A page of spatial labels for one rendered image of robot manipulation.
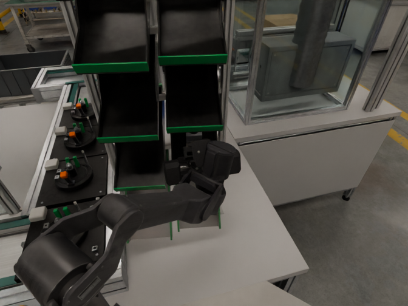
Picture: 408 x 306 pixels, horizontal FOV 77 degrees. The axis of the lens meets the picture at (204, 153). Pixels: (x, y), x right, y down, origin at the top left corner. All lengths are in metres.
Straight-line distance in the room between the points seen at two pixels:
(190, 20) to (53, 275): 0.51
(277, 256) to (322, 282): 1.04
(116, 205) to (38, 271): 0.10
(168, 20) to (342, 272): 1.86
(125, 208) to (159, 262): 0.64
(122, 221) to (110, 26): 0.41
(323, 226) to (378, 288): 0.49
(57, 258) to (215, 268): 0.68
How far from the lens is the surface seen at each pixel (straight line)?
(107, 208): 0.34
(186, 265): 0.94
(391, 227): 2.49
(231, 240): 0.99
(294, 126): 1.58
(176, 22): 0.62
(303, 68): 1.50
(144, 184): 0.71
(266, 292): 0.92
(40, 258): 0.32
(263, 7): 1.29
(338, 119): 1.74
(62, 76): 2.20
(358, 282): 2.10
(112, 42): 0.57
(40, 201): 1.11
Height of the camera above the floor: 1.70
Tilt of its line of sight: 40 degrees down
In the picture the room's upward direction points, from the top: straight up
